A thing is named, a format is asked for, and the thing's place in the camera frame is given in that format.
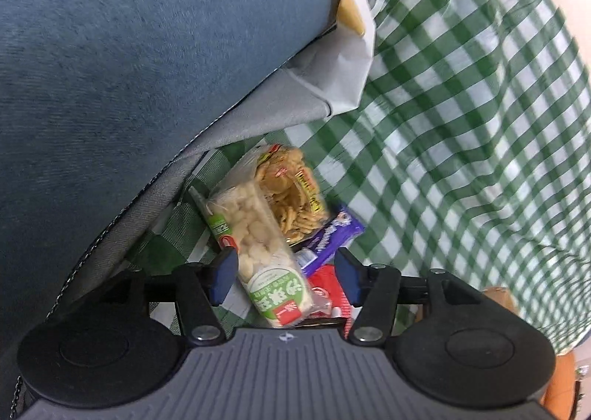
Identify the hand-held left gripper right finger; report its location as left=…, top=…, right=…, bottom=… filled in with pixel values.
left=335, top=247, right=485, bottom=346

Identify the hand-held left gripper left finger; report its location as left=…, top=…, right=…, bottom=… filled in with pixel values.
left=99, top=246, right=239, bottom=346

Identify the long red snack packet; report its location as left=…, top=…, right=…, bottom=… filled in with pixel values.
left=305, top=264, right=357, bottom=320

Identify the white green snack packet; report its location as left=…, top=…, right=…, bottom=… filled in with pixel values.
left=189, top=182, right=315, bottom=329

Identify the cardboard box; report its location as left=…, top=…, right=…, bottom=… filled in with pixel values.
left=482, top=286, right=519, bottom=311

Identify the purple chocolate packet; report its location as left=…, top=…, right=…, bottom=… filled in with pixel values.
left=295, top=205, right=365, bottom=277

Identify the yellow twisted snack packet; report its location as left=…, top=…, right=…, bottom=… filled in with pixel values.
left=252, top=144, right=331, bottom=245

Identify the green checked blanket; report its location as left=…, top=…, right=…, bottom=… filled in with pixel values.
left=124, top=0, right=591, bottom=356

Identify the white sheet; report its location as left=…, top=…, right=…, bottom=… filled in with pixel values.
left=277, top=0, right=377, bottom=118

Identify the blue sofa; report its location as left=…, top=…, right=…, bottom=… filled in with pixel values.
left=0, top=0, right=343, bottom=402

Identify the tan fabric piece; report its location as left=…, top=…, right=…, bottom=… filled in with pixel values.
left=338, top=0, right=366, bottom=37

